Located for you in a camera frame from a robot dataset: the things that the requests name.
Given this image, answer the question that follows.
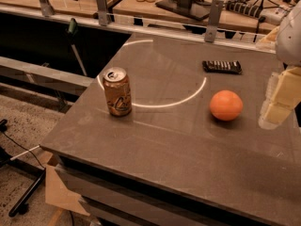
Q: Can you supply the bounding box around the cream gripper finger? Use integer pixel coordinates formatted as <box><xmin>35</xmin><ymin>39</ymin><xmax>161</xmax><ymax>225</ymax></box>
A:
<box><xmin>258</xmin><ymin>66</ymin><xmax>301</xmax><ymax>130</ymax></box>
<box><xmin>256</xmin><ymin>26</ymin><xmax>279</xmax><ymax>50</ymax></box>

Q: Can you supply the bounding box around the power strip with cables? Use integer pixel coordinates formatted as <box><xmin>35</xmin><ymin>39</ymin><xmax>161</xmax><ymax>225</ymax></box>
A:
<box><xmin>224</xmin><ymin>0</ymin><xmax>296</xmax><ymax>25</ymax></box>

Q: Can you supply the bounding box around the orange soda can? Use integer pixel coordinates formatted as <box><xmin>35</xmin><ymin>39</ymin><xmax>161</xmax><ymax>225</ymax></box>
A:
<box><xmin>103</xmin><ymin>67</ymin><xmax>132</xmax><ymax>117</ymax></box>

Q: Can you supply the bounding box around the grey metal bracket middle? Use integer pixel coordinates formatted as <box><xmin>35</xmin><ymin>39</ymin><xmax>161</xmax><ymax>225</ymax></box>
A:
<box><xmin>96</xmin><ymin>0</ymin><xmax>110</xmax><ymax>26</ymax></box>

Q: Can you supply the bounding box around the black tripod stand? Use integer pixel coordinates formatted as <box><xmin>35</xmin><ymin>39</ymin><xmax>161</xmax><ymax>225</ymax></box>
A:
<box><xmin>0</xmin><ymin>119</ymin><xmax>47</xmax><ymax>218</ymax></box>

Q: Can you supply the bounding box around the dark rxbar chocolate bar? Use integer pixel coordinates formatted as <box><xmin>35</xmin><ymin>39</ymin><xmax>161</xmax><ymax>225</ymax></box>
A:
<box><xmin>202</xmin><ymin>60</ymin><xmax>242</xmax><ymax>74</ymax></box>

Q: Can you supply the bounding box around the grey metal bracket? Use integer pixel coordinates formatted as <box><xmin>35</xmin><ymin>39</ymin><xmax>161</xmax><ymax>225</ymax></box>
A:
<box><xmin>96</xmin><ymin>0</ymin><xmax>110</xmax><ymax>26</ymax></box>
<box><xmin>204</xmin><ymin>0</ymin><xmax>224</xmax><ymax>42</ymax></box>
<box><xmin>39</xmin><ymin>0</ymin><xmax>55</xmax><ymax>17</ymax></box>

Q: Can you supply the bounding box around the black monitor stand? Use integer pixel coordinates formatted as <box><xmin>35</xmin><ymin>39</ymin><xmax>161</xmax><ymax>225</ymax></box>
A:
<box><xmin>155</xmin><ymin>0</ymin><xmax>211</xmax><ymax>21</ymax></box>

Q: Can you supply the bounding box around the green handled tool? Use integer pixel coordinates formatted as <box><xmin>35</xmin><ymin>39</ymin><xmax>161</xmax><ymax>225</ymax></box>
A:
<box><xmin>66</xmin><ymin>17</ymin><xmax>88</xmax><ymax>77</ymax></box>

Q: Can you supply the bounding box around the cardboard box under table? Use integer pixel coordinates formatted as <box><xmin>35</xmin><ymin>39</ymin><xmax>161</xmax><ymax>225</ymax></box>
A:
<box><xmin>45</xmin><ymin>156</ymin><xmax>88</xmax><ymax>216</ymax></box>

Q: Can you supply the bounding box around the grey metal bracket left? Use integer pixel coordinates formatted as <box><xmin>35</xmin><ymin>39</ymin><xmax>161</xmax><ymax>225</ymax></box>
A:
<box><xmin>39</xmin><ymin>0</ymin><xmax>55</xmax><ymax>17</ymax></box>

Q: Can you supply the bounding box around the orange fruit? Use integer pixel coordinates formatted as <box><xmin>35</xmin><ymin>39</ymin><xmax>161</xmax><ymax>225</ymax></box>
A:
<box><xmin>209</xmin><ymin>90</ymin><xmax>244</xmax><ymax>121</ymax></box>

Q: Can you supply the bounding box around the grey metal bracket right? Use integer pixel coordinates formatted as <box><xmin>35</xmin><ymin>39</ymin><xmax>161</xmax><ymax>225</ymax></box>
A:
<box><xmin>204</xmin><ymin>0</ymin><xmax>224</xmax><ymax>42</ymax></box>

